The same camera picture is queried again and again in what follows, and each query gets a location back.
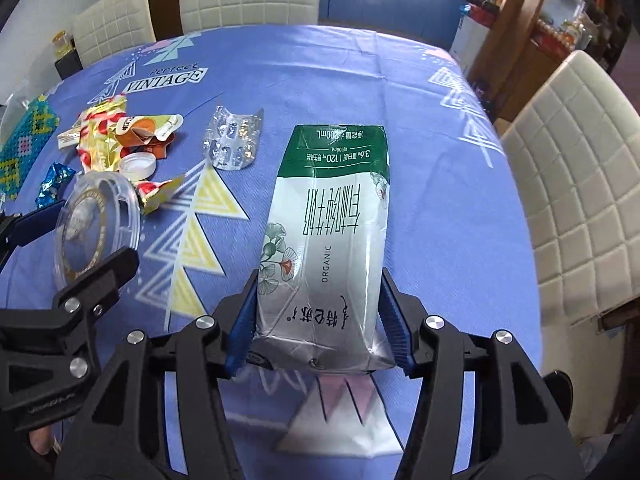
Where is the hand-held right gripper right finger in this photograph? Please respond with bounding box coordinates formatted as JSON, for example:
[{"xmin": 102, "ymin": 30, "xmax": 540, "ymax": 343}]
[{"xmin": 380, "ymin": 267, "xmax": 586, "ymax": 480}]

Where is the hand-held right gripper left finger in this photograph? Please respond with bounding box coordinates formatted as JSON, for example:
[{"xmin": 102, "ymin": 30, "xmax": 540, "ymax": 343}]
[{"xmin": 52, "ymin": 267, "xmax": 261, "ymax": 480}]

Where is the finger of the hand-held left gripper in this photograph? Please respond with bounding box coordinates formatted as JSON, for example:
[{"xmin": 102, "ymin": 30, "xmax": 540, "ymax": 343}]
[
  {"xmin": 50, "ymin": 246, "xmax": 141, "ymax": 387},
  {"xmin": 0, "ymin": 202, "xmax": 68, "ymax": 271}
]

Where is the clear round plastic lid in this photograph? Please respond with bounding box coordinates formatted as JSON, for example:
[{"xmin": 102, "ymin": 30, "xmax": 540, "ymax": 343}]
[{"xmin": 52, "ymin": 170, "xmax": 143, "ymax": 293}]

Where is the white bottle cap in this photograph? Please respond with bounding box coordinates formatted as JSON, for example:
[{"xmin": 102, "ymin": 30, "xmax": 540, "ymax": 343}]
[{"xmin": 119, "ymin": 152, "xmax": 157, "ymax": 181}]

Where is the green white milk carton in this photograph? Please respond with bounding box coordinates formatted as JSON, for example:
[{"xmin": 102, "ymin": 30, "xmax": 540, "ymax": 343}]
[{"xmin": 250, "ymin": 124, "xmax": 401, "ymax": 376}]

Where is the orange white jelly pouch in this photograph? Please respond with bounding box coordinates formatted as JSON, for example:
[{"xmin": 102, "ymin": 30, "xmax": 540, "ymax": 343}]
[{"xmin": 114, "ymin": 114, "xmax": 183, "ymax": 160}]

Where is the blue foil candy wrapper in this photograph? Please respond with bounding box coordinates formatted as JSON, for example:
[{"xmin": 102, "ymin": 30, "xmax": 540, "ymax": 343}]
[{"xmin": 35, "ymin": 161, "xmax": 77, "ymax": 208}]

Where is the colourful beaded mat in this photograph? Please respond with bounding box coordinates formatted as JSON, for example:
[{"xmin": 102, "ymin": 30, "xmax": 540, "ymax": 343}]
[{"xmin": 0, "ymin": 95, "xmax": 61, "ymax": 201}]

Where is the yellow red snack wrapper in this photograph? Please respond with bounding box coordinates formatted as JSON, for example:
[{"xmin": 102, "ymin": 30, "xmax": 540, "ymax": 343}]
[
  {"xmin": 57, "ymin": 95, "xmax": 130, "ymax": 176},
  {"xmin": 134, "ymin": 174, "xmax": 188, "ymax": 217}
]

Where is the black box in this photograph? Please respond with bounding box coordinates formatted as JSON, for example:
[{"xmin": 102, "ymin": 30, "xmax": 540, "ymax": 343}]
[{"xmin": 54, "ymin": 50, "xmax": 83, "ymax": 81}]

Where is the empty silver blister pack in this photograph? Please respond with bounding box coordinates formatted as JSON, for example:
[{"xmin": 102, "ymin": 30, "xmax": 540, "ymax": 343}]
[{"xmin": 202, "ymin": 106, "xmax": 265, "ymax": 172}]

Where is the blue printed tablecloth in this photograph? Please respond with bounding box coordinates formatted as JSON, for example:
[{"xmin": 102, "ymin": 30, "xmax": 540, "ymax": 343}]
[{"xmin": 0, "ymin": 24, "xmax": 543, "ymax": 480}]

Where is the white box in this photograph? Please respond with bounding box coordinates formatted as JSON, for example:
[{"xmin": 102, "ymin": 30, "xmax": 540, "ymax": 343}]
[{"xmin": 447, "ymin": 5, "xmax": 496, "ymax": 78}]

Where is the wooden shelf with goods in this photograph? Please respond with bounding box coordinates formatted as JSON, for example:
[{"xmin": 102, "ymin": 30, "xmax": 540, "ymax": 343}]
[{"xmin": 492, "ymin": 0, "xmax": 640, "ymax": 121}]

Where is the blue cabinet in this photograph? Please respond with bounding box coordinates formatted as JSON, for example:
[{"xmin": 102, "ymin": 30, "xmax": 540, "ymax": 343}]
[{"xmin": 320, "ymin": 0, "xmax": 501, "ymax": 53}]

